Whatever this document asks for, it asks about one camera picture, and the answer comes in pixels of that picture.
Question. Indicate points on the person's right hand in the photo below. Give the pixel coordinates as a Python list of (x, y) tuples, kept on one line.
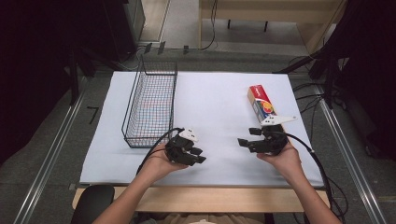
[(285, 161)]

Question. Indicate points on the dark curtain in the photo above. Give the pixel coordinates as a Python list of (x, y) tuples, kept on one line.
[(367, 62), (34, 62)]

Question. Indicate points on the black round stool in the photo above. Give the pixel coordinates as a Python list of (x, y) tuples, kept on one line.
[(93, 202)]

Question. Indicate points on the person's beige clothing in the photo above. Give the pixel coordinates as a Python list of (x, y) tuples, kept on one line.
[(218, 219)]

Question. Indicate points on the white table mat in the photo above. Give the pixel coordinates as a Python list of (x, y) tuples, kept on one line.
[(214, 102)]

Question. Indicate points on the wooden table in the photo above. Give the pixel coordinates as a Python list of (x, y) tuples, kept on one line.
[(218, 199)]

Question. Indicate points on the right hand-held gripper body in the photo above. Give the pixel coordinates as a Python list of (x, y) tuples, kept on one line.
[(274, 138)]

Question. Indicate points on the metal floor rail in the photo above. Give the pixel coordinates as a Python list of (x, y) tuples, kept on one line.
[(49, 161), (351, 161)]

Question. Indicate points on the light wooden furniture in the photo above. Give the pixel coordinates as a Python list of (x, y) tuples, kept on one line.
[(264, 12)]

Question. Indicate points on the colourful long cardboard box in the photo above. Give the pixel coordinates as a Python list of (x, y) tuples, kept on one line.
[(261, 101)]

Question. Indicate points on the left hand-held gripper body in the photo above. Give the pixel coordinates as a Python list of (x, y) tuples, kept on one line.
[(178, 148)]

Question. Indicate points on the person's left hand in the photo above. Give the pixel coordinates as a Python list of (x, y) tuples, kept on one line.
[(158, 165)]

